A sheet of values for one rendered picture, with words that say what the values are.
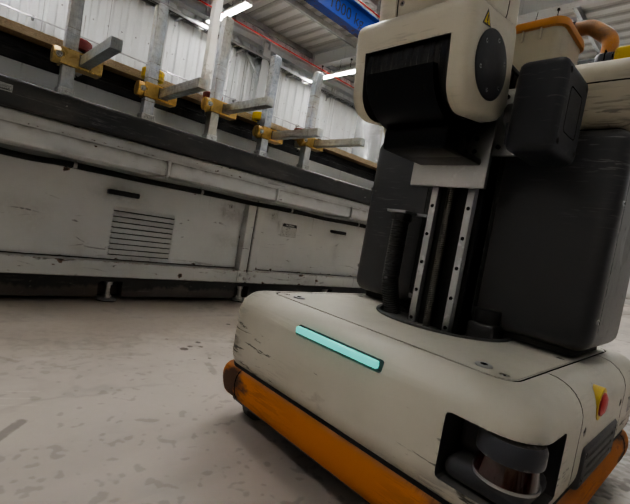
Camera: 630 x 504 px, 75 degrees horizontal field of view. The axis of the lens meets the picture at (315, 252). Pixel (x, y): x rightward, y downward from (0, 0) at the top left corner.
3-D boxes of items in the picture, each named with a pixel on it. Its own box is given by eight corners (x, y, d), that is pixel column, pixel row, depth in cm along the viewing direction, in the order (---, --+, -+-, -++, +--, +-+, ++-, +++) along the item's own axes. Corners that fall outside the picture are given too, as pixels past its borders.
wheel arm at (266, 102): (273, 110, 142) (275, 98, 142) (265, 107, 139) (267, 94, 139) (210, 119, 173) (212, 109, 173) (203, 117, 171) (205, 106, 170)
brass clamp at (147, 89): (176, 106, 147) (178, 92, 147) (138, 93, 138) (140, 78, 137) (169, 108, 152) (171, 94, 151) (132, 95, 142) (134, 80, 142)
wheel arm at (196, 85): (207, 93, 125) (209, 79, 124) (197, 89, 122) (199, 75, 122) (150, 107, 156) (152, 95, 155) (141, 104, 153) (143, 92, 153)
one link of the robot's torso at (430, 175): (424, 190, 91) (446, 77, 89) (568, 198, 70) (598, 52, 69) (344, 161, 72) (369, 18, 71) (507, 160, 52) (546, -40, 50)
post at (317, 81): (306, 174, 196) (324, 73, 193) (301, 172, 193) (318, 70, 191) (301, 174, 198) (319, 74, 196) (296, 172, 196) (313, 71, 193)
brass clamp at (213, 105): (236, 119, 164) (238, 107, 164) (206, 108, 155) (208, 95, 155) (228, 121, 169) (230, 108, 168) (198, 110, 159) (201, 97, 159)
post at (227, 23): (214, 142, 161) (234, 18, 158) (206, 139, 158) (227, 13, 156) (210, 142, 163) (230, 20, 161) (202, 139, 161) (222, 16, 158)
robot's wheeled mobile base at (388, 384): (392, 364, 136) (406, 290, 135) (626, 466, 90) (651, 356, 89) (211, 394, 89) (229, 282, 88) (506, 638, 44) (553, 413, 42)
